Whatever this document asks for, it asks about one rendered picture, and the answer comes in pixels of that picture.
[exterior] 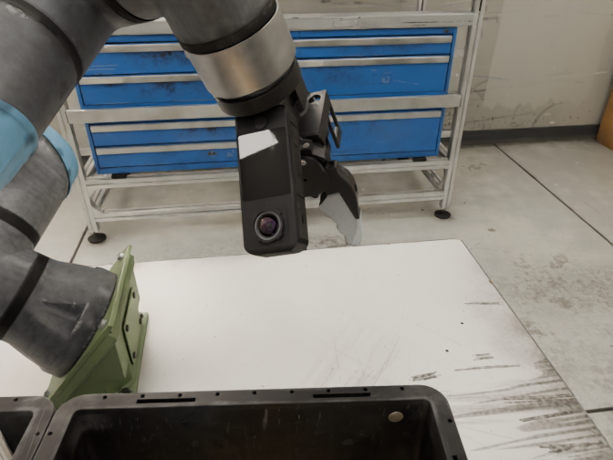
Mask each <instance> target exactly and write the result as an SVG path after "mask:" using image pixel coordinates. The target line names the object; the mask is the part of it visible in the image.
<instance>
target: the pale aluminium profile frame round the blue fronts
mask: <svg viewBox="0 0 613 460"><path fill-rule="evenodd" d="M485 3H486V0H473V2H472V8H471V12H472V13H474V18H473V25H472V26H468V30H467V36H466V41H465V47H464V48H455V49H454V53H453V56H454V57H458V56H463V59H462V69H461V75H460V80H459V86H458V91H457V94H441V95H419V96H396V97H374V98H351V99H330V101H331V104H332V107H333V110H334V111H335V112H345V111H366V110H406V109H428V108H449V107H455V108H454V113H453V119H452V129H451V130H450V131H442V135H441V138H445V137H450V140H449V147H448V150H447V149H446V148H445V147H444V145H443V144H442V143H441V142H440V147H439V153H438V157H439V158H427V159H426V157H411V159H409V158H397V160H394V161H377V162H345V163H339V164H338V165H340V166H342V167H345V168H346V169H348V170H349V171H350V172H351V174H352V173H384V172H399V171H415V170H421V171H422V172H423V174H424V175H425V176H426V178H427V179H428V180H429V181H430V183H431V184H432V186H433V187H434V188H435V189H429V190H414V191H399V192H385V193H358V204H386V203H400V202H414V201H429V200H440V201H439V207H440V208H441V209H442V210H437V211H435V212H434V215H435V216H436V217H438V218H440V219H448V218H450V217H451V213H450V212H448V211H446V210H444V209H449V207H450V202H451V197H452V188H453V182H454V177H455V172H456V166H457V162H458V156H459V151H460V146H461V140H462V131H463V126H464V121H465V115H466V111H467V105H468V100H469V95H470V89H471V85H472V79H473V70H474V64H475V59H476V54H477V49H478V44H479V38H480V34H481V28H482V23H483V14H484V9H485ZM478 13H480V18H479V24H478V26H477V25H476V23H477V18H478ZM218 117H234V116H230V115H227V114H225V113H224V112H222V110H221V109H220V107H219V105H218V104H217V103H215V104H192V105H168V106H146V107H125V108H104V109H82V110H70V109H69V108H68V103H67V101H65V103H64V104H63V105H62V107H61V108H60V110H59V111H58V113H57V120H58V123H59V127H60V129H61V133H62V136H63V138H64V139H65V140H66V141H67V142H68V144H69V145H70V147H71V148H72V150H73V151H74V153H75V154H76V157H77V159H78V175H77V178H76V179H75V182H76V186H77V189H78V195H79V198H80V202H81V204H82V208H83V212H84V215H85V218H86V221H87V225H88V230H89V232H90V233H94V234H93V235H90V236H89V237H88V241H89V242H90V243H91V244H97V243H100V242H103V241H104V240H105V239H106V238H107V237H106V235H105V234H103V233H99V229H100V226H99V222H107V221H120V220H134V219H149V218H163V217H176V216H191V215H205V214H232V213H241V212H242V211H241V201H240V202H225V203H210V204H182V205H167V206H153V207H138V208H123V209H109V210H104V208H102V206H103V204H104V203H105V200H106V198H107V196H108V194H109V190H110V188H116V187H132V186H148V185H164V184H179V183H210V182H226V181H239V172H238V169H229V170H212V171H196V172H164V173H147V174H130V173H129V172H128V173H112V174H105V175H104V176H98V177H94V175H95V173H96V171H97V170H96V166H95V163H94V159H93V155H92V151H91V148H79V147H78V140H77V137H76V133H75V130H74V126H73V123H94V122H114V121H135V120H173V119H196V118H218ZM86 155H90V157H89V159H88V161H87V163H86V164H85V166H84V164H83V161H82V157H81V156H86ZM433 169H444V175H443V180H442V178H441V177H440V176H439V175H438V174H437V173H436V172H435V171H434V170H433ZM97 189H98V190H97ZM95 190H97V191H96V193H95V195H94V197H93V199H92V194H93V192H94V191H95ZM305 203H306V208H317V207H319V203H320V196H319V197H318V198H313V197H305Z"/></svg>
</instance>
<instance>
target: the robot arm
mask: <svg viewBox="0 0 613 460"><path fill-rule="evenodd" d="M161 17H164V18H165V20H166V21H167V23H168V25H169V27H170V28H171V31H172V32H173V34H174V35H175V37H176V38H177V40H178V42H179V43H180V45H181V47H182V49H184V54H185V56H186V57H187V58H188V59H189V60H190V61H191V62H192V64H193V66H194V68H195V70H196V71H197V73H198V75H199V76H200V78H201V80H202V82H203V84H204V86H205V87H206V88H207V90H208V91H209V92H210V93H211V94H212V95H213V97H214V98H215V100H216V102H217V104H218V105H219V107H220V109H221V110H222V112H224V113H225V114H227V115H230V116H235V117H236V118H235V133H236V146H237V159H238V172H239V184H240V198H241V211H242V224H243V237H244V249H245V251H246V252H247V253H249V254H251V255H253V256H261V257H272V256H285V255H292V254H297V253H300V252H302V251H306V250H307V246H308V232H307V213H306V203H305V197H308V196H311V197H313V198H318V195H319V194H321V196H320V203H319V209H320V210H321V211H322V213H323V214H324V215H326V216H327V217H329V218H331V219H333V220H334V221H335V223H336V224H337V229H338V231H339V232H340V233H341V234H342V235H344V237H345V239H346V244H347V245H351V246H359V244H360V241H361V238H362V231H363V225H362V217H361V210H360V208H359V206H358V187H357V184H356V182H355V179H354V177H353V175H352V174H351V172H350V171H349V170H348V169H346V168H345V167H342V166H340V165H338V161H337V160H334V161H331V158H330V152H331V149H330V148H331V145H330V142H329V140H328V134H329V131H330V133H331V135H332V138H333V140H334V143H335V145H336V147H337V149H339V148H340V141H341V134H342V131H341V129H340V127H339V124H338V120H337V117H336V114H335V111H334V110H333V107H332V104H331V101H330V99H329V96H328V94H327V90H326V89H325V90H321V91H317V92H312V93H310V92H308V91H307V87H306V84H305V82H304V80H303V78H302V75H301V69H300V67H299V65H298V62H297V60H296V47H295V44H294V41H293V39H292V37H291V35H290V32H289V29H288V27H287V24H286V21H285V18H284V16H283V13H282V11H281V8H280V5H279V4H278V1H277V0H0V340H1V341H3V342H6V343H8V344H9V345H10V346H12V347H13V348H14V349H15V350H17V351H18V352H20V353H21V354H22V355H23V356H25V357H26V358H28V359H29V360H30V361H32V362H33V363H34V364H36V365H37V366H39V369H40V370H41V371H43V372H45V373H48V374H51V375H54V376H56V377H58V378H61V377H63V376H65V375H66V374H67V373H68V372H69V371H70V370H71V369H72V368H73V367H74V365H75V364H76V363H77V361H78V360H79V358H80V357H81V356H82V354H83V353H84V351H85V350H86V348H87V346H88V345H89V344H90V342H91V340H92V339H93V337H94V335H95V333H96V332H97V330H98V324H99V322H100V320H101V319H103V318H104V316H105V314H106V312H107V310H108V307H109V304H110V301H111V300H112V297H113V294H114V291H115V288H116V285H117V275H116V274H115V273H113V272H111V271H109V270H107V269H105V268H103V267H87V266H83V265H79V264H73V263H68V262H62V261H57V260H55V259H53V258H50V257H48V256H45V255H43V254H40V253H38V252H37V251H35V250H34V249H35V247H36V245H37V243H38V242H39V240H40V239H41V237H42V235H43V234H44V233H45V231H46V230H47V227H48V226H49V224H50V222H51V221H52V219H53V217H54V216H55V214H56V212H57V210H58V208H59V207H60V205H61V204H62V203H63V201H64V200H65V199H66V198H67V197H68V195H69V194H70V191H71V188H72V184H73V182H74V181H75V179H76V178H77V175H78V159H77V157H76V154H75V153H74V151H73V150H72V148H71V147H70V145H69V144H68V142H67V141H66V140H65V139H64V138H63V137H62V136H61V135H60V134H59V133H58V132H57V131H55V130H54V129H53V128H51V127H50V126H48V125H49V124H50V123H51V121H52V120H53V119H54V118H55V116H56V115H57V113H58V111H59V110H60V108H61V107H62V105H63V104H64V103H65V101H66V100H67V98H68V96H69V95H70V93H71V92H72V90H73V89H74V88H75V87H76V85H77V84H78V83H79V82H80V80H81V79H82V77H83V76H84V74H85V73H86V71H87V70H88V68H89V67H90V65H91V64H92V62H93V61H94V59H95V58H96V56H97V55H98V53H99V51H100V50H101V49H102V48H103V47H104V45H105V44H106V42H107V41H108V39H109V37H110V36H111V34H112V33H113V32H115V31H116V30H118V29H119V28H122V27H126V26H134V25H138V24H142V23H147V22H150V21H153V20H156V19H159V18H161ZM318 98H320V104H319V105H317V104H311V103H312V102H314V101H315V99H318ZM329 112H330V114H331V117H332V119H333V121H334V124H335V126H336V128H335V130H334V129H333V126H332V123H331V121H330V118H329V116H328V114H329ZM327 126H328V127H327ZM328 128H329V129H328Z"/></svg>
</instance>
